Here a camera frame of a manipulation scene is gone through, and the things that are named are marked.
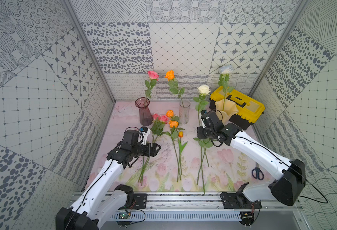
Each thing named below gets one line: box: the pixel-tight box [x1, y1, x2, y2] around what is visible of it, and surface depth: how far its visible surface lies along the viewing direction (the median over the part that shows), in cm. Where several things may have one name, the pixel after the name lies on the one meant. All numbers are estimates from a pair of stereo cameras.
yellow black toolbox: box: [209, 85, 266, 130], surface depth 97 cm
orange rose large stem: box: [164, 69, 185, 107], surface depth 92 cm
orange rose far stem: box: [165, 109, 180, 122], surface depth 109 cm
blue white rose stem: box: [217, 65, 235, 112], surface depth 91 cm
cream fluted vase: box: [214, 99, 239, 126], surface depth 94 cm
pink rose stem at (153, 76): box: [145, 70, 160, 99], surface depth 90 cm
